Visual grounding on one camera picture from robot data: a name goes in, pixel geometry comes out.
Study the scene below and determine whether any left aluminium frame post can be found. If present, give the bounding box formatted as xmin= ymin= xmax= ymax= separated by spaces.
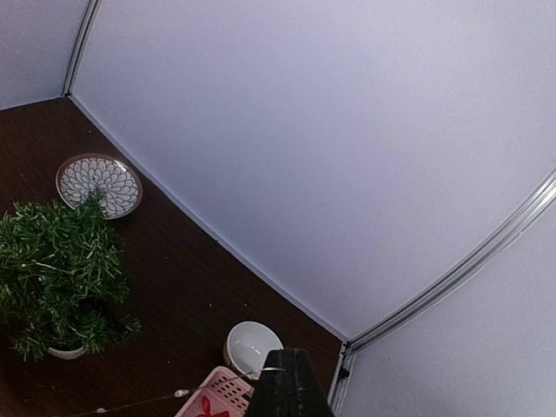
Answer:
xmin=62 ymin=0 xmax=102 ymax=97

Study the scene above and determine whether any patterned ceramic plate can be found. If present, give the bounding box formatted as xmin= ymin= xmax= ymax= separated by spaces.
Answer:
xmin=56 ymin=153 xmax=143 ymax=220

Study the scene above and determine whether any red burlap bow ornament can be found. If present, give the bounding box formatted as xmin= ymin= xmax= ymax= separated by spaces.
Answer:
xmin=199 ymin=396 xmax=229 ymax=417

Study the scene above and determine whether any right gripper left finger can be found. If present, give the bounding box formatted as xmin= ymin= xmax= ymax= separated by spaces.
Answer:
xmin=248 ymin=348 xmax=295 ymax=417

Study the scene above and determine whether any fairy light wire string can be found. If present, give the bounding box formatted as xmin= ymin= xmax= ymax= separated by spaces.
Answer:
xmin=17 ymin=260 xmax=290 ymax=414

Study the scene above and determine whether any white ceramic bowl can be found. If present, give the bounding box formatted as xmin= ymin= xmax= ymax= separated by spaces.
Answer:
xmin=223 ymin=321 xmax=283 ymax=381

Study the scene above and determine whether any small green christmas tree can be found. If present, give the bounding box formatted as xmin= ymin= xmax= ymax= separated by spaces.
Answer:
xmin=1 ymin=189 xmax=141 ymax=361

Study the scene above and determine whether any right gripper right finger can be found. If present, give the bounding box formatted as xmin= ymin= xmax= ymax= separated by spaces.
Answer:
xmin=293 ymin=349 xmax=334 ymax=417

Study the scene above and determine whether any pink plastic basket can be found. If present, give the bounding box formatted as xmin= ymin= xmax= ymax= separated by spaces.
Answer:
xmin=175 ymin=366 xmax=254 ymax=417

